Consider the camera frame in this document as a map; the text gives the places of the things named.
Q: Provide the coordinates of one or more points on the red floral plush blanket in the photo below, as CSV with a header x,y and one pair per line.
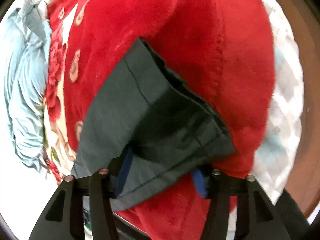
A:
x,y
222,49

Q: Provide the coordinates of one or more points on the dark grey black garment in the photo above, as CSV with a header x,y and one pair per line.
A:
x,y
145,111

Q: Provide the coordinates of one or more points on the light blue quilt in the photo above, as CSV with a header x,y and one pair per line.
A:
x,y
25,43

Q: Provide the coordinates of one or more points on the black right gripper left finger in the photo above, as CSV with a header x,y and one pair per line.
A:
x,y
63,218

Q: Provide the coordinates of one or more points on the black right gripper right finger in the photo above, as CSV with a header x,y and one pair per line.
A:
x,y
256,216

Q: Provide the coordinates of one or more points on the white quilted bed sheet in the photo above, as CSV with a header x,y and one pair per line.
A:
x,y
274,159

